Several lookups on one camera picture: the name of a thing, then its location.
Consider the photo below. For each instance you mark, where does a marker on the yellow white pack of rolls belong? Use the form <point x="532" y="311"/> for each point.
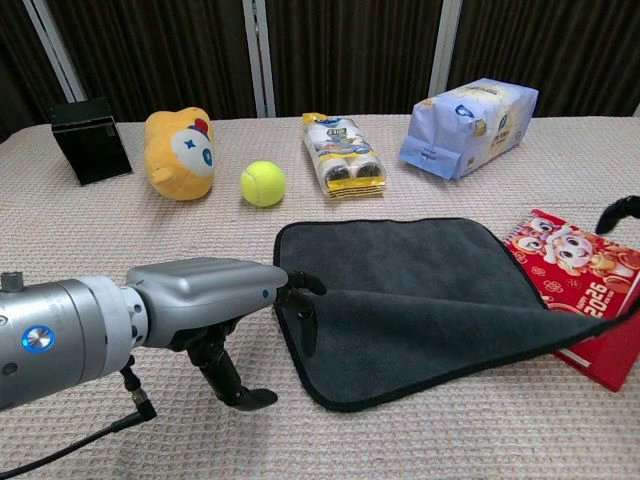
<point x="345" y="155"/>

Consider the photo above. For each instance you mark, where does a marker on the yellow plush toy with face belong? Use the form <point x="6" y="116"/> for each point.
<point x="170" y="170"/>

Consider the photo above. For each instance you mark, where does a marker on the red spiral desk calendar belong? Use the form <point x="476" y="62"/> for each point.
<point x="575" y="260"/>

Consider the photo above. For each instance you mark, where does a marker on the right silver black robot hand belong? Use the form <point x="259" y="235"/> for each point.
<point x="622" y="207"/>

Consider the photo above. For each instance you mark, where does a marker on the dark pleated curtain panel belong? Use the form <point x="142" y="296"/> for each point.
<point x="350" y="50"/>
<point x="150" y="50"/>
<point x="15" y="60"/>
<point x="550" y="50"/>

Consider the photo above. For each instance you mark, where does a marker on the white metal frame post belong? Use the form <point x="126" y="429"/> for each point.
<point x="445" y="50"/>
<point x="261" y="60"/>
<point x="54" y="50"/>

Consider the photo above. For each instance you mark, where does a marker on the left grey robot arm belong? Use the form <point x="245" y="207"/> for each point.
<point x="60" y="340"/>

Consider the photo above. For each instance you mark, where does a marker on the pink and grey towel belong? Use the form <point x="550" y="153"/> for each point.
<point x="400" y="300"/>

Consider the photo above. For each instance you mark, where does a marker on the beige woven tablecloth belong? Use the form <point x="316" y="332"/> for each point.
<point x="150" y="225"/>

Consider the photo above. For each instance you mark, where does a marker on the light blue tissue pack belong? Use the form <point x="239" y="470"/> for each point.
<point x="465" y="130"/>

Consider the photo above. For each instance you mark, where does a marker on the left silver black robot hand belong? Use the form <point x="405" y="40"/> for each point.
<point x="200" y="295"/>

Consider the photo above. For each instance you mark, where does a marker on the yellow-green tennis ball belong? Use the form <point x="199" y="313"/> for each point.
<point x="262" y="182"/>

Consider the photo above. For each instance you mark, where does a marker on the black box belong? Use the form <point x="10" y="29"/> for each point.
<point x="92" y="150"/>

